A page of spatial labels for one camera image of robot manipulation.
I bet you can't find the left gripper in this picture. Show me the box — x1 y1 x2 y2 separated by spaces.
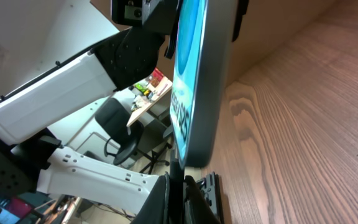
142 0 249 59

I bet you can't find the cluttered background desk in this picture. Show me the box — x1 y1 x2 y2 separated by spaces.
126 68 173 127

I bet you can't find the black USB-C charging cable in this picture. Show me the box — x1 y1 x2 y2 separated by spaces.
168 149 186 224

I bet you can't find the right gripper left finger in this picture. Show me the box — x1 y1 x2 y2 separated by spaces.
131 172 170 224

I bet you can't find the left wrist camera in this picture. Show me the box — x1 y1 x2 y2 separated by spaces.
111 0 142 27

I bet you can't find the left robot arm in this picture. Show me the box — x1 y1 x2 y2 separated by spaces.
0 0 248 213

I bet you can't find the black office chair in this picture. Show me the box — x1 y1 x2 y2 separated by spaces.
95 98 144 166

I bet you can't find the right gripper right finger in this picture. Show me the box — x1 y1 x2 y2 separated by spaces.
184 175 221 224

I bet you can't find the Galaxy S25 smartphone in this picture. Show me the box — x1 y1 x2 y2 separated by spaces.
170 0 238 168

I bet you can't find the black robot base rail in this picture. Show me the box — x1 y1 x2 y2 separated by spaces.
196 172 224 224

